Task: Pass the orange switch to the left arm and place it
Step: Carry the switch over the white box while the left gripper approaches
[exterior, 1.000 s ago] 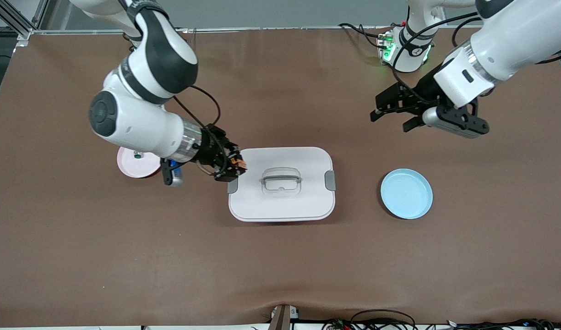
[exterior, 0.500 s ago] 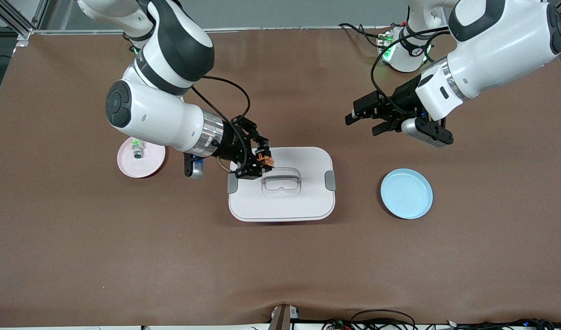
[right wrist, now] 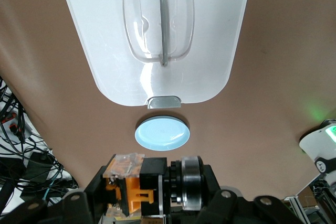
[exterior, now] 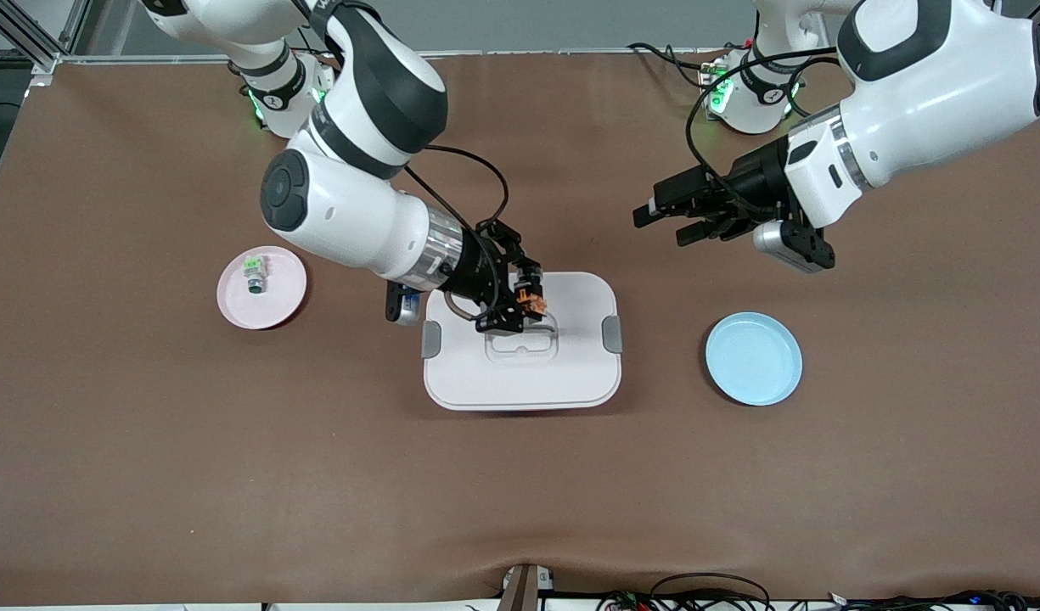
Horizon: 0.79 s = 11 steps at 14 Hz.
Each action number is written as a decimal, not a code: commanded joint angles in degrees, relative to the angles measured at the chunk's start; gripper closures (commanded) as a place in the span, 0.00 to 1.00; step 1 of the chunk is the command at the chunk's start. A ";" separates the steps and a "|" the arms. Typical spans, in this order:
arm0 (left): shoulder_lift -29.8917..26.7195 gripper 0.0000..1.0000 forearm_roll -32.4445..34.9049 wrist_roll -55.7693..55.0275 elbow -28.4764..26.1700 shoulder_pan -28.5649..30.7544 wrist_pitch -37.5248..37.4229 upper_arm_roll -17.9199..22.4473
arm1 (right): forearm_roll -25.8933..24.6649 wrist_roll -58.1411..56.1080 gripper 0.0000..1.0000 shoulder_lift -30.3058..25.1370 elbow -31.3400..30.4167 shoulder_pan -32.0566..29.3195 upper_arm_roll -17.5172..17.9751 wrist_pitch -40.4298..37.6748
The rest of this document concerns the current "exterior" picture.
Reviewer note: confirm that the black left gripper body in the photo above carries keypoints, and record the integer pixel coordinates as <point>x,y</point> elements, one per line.
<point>756,182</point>

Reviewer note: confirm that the orange and black switch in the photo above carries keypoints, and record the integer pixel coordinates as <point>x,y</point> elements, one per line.
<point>532,299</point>

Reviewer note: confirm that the white lidded storage box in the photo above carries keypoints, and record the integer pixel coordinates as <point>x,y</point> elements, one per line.
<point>486,382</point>

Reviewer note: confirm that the brown table cover cloth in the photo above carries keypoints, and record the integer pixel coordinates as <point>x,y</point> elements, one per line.
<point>231,467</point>

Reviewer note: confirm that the grey box latch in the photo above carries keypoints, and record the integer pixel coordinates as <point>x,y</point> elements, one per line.
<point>612,333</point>
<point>431,339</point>

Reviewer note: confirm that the pink round plate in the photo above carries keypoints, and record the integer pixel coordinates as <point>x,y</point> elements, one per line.
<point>283,273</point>

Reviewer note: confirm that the aluminium extrusion beam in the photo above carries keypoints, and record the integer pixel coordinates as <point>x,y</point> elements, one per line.
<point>520,590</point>

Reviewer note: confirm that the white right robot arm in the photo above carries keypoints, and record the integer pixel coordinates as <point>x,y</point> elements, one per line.
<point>350,212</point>

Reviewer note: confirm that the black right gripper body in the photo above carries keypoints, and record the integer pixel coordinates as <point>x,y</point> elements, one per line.
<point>475,273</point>

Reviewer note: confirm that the green push button switch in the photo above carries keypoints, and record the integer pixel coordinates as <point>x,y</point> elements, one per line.
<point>254,270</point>

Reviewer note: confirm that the aluminium frame corner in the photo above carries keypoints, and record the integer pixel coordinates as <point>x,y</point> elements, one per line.
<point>42,61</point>

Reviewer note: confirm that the light blue round plate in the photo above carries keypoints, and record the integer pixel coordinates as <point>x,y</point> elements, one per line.
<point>753,361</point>

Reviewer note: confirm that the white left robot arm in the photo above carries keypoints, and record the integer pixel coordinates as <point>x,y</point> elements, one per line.
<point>936,110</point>

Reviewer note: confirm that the metal table edge rail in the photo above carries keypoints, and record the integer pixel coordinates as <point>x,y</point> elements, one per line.
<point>570,53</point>

